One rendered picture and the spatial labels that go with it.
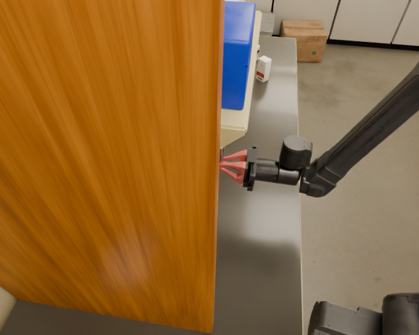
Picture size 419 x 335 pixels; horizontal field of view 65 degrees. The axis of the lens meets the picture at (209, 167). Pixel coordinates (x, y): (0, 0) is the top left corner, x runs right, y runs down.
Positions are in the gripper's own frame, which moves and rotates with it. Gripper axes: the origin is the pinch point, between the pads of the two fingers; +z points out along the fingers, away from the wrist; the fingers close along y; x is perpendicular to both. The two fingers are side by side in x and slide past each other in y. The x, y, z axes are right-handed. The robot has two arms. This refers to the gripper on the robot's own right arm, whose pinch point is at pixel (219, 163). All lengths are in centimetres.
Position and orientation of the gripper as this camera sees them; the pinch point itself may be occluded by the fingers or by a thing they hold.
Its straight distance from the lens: 83.8
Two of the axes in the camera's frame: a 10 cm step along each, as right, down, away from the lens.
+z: -9.9, -1.4, 0.9
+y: -1.6, 7.4, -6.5
